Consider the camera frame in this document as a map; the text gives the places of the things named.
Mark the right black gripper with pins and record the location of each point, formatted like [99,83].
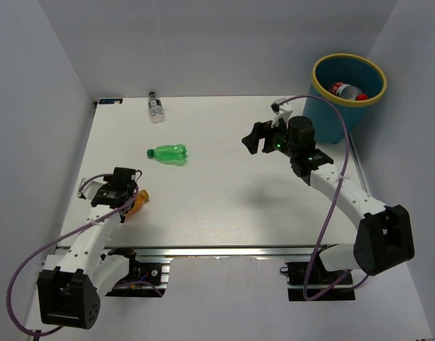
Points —
[260,131]

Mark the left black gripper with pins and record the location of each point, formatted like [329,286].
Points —
[108,179]

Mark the orange juice bottle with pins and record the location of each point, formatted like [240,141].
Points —
[141,199]

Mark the red label water bottle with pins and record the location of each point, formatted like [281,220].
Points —
[346,91]

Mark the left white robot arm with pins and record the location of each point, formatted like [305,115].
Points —
[70,294]

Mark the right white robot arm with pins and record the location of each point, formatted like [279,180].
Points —
[384,233]

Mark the teal bin with yellow rim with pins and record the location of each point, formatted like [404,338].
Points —
[332,116]

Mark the green plastic bottle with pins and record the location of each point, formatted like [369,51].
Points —
[169,154]

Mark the clear bottle with black label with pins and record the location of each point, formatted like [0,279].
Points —
[156,111]

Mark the blue label sticker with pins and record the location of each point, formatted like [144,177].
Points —
[109,101]

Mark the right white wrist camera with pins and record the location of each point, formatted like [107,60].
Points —
[282,111]

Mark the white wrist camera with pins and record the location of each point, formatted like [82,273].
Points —
[88,188]
[282,111]

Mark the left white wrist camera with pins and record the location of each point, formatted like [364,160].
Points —
[88,188]

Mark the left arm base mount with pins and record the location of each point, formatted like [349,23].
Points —
[147,275]

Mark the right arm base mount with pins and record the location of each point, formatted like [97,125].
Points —
[319,279]

